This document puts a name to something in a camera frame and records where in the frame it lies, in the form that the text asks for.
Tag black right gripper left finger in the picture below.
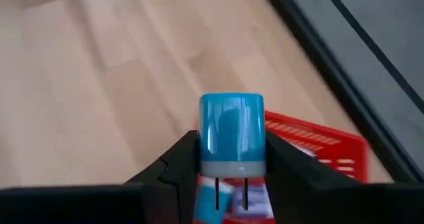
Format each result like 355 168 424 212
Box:
0 130 199 224

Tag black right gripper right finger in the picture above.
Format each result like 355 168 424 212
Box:
264 130 424 224

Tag purple white charger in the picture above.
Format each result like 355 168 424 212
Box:
231 180 275 219

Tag small blue white charger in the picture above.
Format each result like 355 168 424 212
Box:
193 176 233 224

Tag blue round charger white ends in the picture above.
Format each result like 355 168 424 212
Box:
197 91 267 211

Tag red slotted plastic basket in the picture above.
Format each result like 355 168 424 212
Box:
193 110 370 224

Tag black table edge rail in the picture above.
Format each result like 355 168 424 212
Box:
258 0 424 185

